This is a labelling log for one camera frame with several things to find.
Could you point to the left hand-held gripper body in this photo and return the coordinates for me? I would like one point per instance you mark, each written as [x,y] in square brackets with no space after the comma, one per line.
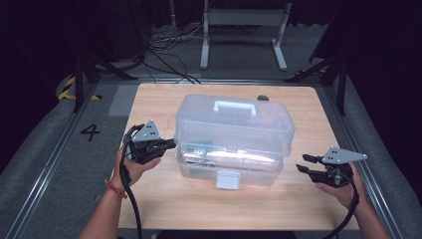
[146,139]

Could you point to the black metal stand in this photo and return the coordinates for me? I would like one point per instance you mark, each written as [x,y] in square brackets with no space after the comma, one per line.
[335,76]
[83,79]

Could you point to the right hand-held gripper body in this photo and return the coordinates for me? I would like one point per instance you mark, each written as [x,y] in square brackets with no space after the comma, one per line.
[335,166]

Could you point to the person's left hand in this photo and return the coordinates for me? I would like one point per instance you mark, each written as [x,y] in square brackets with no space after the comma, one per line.
[136,171]

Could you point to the small dark round object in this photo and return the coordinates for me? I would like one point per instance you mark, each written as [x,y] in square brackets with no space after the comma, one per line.
[263,97]

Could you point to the white metal stand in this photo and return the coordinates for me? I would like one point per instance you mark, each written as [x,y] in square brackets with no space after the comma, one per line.
[245,16]

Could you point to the clear plastic storage box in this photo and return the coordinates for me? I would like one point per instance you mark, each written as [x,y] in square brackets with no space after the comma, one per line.
[232,132]

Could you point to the person's right hand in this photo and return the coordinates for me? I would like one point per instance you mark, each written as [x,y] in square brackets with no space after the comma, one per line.
[346,195]

